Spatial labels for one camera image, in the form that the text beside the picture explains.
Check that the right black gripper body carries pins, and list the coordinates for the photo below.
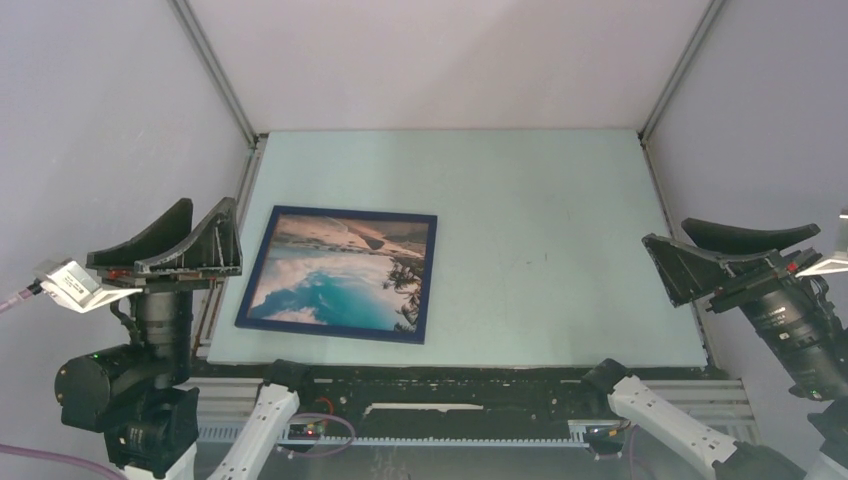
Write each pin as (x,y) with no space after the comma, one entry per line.
(751,278)

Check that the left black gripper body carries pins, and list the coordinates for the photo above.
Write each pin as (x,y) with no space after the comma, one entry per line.
(161,282)

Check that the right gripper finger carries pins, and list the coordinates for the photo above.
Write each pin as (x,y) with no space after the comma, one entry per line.
(734,240)
(689,273)

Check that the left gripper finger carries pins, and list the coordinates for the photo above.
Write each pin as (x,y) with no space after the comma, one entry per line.
(173,226)
(209,249)

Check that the wooden picture frame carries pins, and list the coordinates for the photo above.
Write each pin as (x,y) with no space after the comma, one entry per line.
(424,278)

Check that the landscape photo print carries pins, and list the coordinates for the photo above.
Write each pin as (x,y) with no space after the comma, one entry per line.
(344,268)

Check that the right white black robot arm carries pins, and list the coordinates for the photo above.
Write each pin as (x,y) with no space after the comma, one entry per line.
(797,349)

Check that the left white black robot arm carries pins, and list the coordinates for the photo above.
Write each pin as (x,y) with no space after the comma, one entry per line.
(135,394)

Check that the left corner aluminium profile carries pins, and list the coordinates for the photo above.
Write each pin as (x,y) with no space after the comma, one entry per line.
(197,37)

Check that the corner aluminium profile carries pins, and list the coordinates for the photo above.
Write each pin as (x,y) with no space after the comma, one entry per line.
(704,27)
(197,37)

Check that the right corner aluminium profile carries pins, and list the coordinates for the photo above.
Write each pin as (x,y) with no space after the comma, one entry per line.
(704,27)

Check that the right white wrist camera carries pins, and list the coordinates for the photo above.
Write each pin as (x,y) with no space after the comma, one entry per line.
(835,262)

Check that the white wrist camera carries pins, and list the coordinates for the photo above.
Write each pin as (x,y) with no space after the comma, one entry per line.
(71,286)
(835,262)

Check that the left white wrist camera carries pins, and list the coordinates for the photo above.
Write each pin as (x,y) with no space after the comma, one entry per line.
(71,286)

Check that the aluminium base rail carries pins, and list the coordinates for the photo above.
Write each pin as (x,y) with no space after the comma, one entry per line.
(225,405)

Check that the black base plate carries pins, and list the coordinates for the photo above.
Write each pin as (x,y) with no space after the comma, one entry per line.
(457,403)

